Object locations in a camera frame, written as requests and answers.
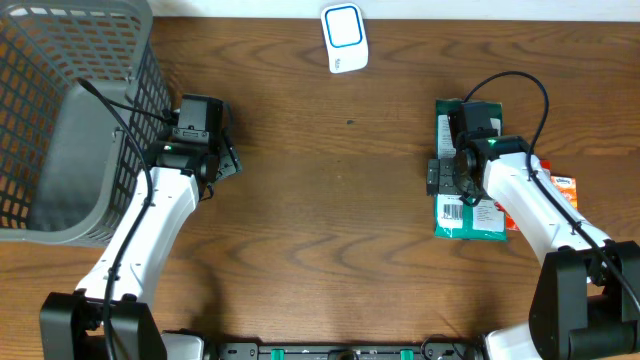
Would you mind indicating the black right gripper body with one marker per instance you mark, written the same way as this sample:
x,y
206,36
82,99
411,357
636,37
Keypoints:
x,y
445,172

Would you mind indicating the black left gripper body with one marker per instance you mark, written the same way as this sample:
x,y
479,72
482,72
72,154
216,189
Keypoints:
x,y
213,155

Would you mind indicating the green 3M gloves package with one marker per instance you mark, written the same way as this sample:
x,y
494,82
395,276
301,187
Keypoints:
x,y
454,219

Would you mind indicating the small orange tissue box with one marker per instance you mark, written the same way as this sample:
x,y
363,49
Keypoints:
x,y
567,187

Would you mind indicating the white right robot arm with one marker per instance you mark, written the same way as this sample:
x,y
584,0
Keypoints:
x,y
586,303

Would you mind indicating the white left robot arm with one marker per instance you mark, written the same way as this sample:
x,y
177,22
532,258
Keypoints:
x,y
108,316

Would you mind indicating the white barcode scanner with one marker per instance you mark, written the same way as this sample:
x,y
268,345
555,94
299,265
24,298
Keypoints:
x,y
345,38

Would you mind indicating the grey plastic mesh basket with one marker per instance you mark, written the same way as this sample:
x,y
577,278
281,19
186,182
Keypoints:
x,y
81,89

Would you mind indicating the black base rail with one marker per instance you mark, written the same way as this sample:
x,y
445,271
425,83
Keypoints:
x,y
431,349

